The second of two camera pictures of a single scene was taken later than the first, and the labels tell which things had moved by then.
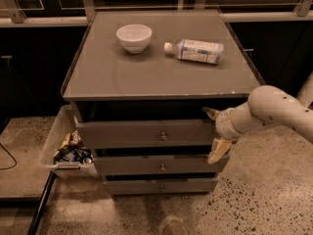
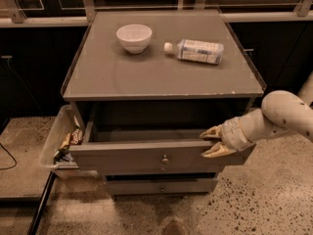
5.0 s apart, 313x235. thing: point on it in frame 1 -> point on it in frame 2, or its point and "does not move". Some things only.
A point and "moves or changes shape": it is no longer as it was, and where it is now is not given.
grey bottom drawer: (159, 187) does not move
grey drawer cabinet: (139, 82) does not move
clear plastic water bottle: (201, 51) does not move
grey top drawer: (145, 134) moves or changes shape
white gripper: (223, 123) -> (233, 134)
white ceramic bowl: (135, 37) does not move
